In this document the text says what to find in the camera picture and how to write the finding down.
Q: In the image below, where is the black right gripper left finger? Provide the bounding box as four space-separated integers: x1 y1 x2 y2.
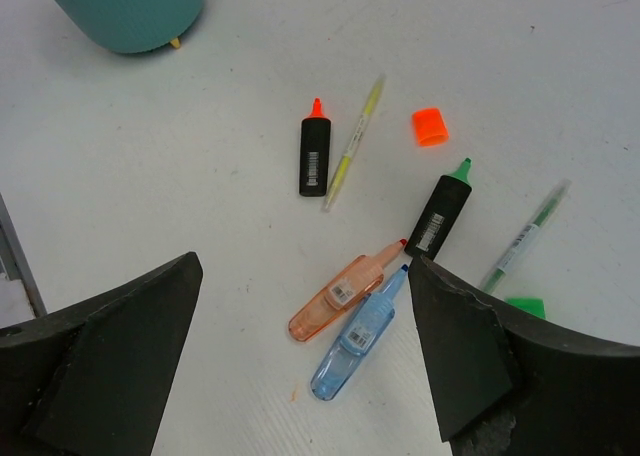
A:
1 252 203 455

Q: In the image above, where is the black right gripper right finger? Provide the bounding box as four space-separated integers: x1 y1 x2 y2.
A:
408 259 639 455

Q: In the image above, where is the blue transparent highlighter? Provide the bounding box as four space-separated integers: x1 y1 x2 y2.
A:
310 264 409 401

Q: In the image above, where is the orange transparent highlighter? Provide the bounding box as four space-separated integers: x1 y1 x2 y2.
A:
288 239 407 342

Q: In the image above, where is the black highlighter orange cap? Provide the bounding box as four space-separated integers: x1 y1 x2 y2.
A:
298 98 331 197

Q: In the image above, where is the green translucent cap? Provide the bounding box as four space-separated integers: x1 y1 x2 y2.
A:
505 297 546 320

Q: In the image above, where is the clear green gel pen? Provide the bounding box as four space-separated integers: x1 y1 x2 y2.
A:
479 179 571 294

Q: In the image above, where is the black highlighter green cap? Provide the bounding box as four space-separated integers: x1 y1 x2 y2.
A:
404 158 472 260

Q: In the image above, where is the orange translucent cap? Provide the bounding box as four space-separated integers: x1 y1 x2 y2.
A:
411 108 449 147

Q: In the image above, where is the clear yellow gel pen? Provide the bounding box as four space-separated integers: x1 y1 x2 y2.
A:
322 73 386 212

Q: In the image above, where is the teal round divided organizer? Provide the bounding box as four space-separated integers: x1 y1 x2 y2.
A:
54 0 204 54

